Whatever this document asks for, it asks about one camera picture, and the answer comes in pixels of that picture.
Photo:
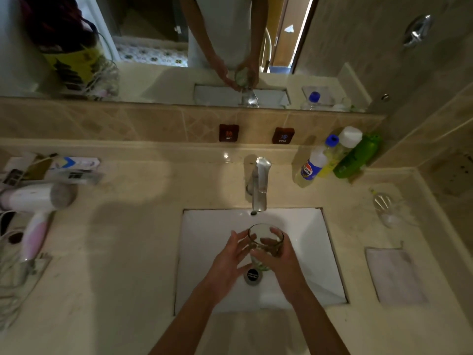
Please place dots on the white blue toothpaste tube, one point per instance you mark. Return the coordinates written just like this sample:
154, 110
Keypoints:
79, 162

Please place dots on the chrome sink faucet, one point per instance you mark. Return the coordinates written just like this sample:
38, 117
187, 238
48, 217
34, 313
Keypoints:
261, 181

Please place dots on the person's right fingers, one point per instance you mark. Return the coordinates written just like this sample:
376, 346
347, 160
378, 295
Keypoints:
269, 245

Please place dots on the person's right forearm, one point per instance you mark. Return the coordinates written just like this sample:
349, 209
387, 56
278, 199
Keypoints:
317, 325

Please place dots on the wall mirror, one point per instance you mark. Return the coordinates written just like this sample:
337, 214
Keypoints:
155, 44

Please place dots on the blue cap plastic bottle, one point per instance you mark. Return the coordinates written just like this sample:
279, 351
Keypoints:
314, 166

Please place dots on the person's left thumb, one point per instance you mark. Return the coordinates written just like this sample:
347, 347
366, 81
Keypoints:
249, 268

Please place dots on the person's right hand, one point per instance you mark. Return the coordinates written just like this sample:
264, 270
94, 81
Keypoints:
286, 268

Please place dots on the small chrome wall knob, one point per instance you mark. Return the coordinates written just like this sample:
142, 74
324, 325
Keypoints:
385, 97

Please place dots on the white sink basin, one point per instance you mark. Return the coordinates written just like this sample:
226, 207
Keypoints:
207, 255

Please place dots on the clear drinking glass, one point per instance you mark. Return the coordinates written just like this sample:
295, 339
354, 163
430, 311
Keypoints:
266, 232

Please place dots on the gold packet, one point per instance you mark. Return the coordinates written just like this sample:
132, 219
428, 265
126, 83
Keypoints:
37, 168

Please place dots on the chrome wall fixture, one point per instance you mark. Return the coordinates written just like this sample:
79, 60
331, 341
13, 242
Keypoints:
417, 30

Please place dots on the person's left forearm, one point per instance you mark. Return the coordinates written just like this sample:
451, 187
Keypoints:
186, 323

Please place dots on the clear empty plastic bottle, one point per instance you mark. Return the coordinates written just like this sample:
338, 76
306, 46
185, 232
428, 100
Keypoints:
384, 207

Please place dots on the green plastic bottle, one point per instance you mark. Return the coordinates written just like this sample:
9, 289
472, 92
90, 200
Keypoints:
356, 158

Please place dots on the white pink hair dryer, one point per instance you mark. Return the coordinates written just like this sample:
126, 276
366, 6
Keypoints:
37, 197

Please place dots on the dark red cold label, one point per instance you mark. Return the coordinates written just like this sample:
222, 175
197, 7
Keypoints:
283, 136

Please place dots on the white folded cloth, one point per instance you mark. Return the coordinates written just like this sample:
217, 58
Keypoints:
395, 277

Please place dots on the dark red hot label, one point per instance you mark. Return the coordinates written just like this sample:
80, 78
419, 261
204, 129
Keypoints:
228, 133

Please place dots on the person's left hand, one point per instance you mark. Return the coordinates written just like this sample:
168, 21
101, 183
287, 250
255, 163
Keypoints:
225, 266

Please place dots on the metal sink drain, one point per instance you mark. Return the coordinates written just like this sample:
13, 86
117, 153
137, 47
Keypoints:
253, 277

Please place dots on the white cap yellow bottle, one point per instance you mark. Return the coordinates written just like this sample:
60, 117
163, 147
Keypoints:
343, 147

